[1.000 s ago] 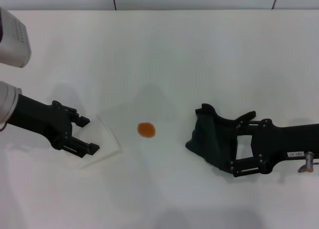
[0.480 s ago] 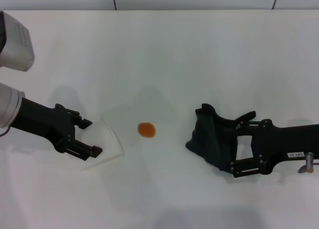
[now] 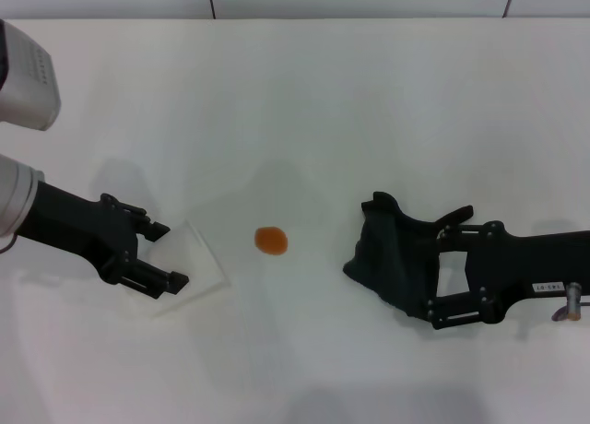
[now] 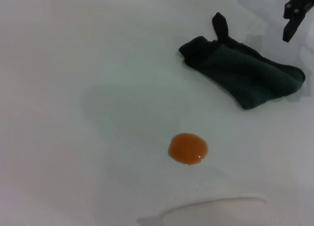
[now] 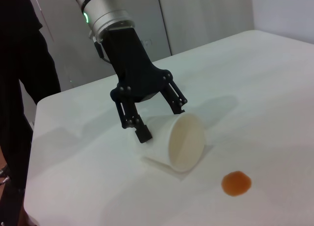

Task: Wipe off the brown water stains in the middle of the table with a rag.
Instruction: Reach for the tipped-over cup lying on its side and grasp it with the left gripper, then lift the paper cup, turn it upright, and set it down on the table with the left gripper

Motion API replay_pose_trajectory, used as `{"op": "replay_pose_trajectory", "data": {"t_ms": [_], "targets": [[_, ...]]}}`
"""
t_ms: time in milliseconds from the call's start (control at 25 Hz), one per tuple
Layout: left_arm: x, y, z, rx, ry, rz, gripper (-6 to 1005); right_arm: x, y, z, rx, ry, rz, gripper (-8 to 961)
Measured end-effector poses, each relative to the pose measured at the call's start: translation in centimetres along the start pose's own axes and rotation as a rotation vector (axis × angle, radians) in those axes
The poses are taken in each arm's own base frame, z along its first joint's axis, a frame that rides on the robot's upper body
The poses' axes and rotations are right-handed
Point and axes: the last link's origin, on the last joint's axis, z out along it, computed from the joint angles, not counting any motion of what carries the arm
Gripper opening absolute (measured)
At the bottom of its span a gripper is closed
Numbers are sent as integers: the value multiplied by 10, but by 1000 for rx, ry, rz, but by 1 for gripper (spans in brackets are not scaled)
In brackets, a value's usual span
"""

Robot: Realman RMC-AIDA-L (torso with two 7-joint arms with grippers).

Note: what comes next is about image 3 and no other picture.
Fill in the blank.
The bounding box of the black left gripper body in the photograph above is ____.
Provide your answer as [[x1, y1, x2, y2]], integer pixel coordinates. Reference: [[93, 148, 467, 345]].
[[18, 179, 140, 287]]

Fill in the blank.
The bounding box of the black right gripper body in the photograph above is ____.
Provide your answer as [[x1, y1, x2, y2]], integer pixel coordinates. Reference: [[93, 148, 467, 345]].
[[464, 219, 590, 326]]

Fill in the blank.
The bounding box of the white paper cup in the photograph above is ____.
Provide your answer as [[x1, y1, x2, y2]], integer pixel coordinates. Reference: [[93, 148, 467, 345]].
[[133, 218, 231, 317]]

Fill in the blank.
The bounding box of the dark blue rag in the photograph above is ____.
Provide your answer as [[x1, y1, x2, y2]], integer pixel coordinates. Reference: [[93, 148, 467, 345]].
[[342, 191, 475, 324]]

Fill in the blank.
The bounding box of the brown water stain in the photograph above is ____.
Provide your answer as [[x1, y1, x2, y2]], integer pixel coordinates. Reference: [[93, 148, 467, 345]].
[[254, 226, 290, 257]]

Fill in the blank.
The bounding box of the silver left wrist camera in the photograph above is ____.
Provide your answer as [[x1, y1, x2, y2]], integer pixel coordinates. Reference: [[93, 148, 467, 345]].
[[0, 18, 63, 131]]

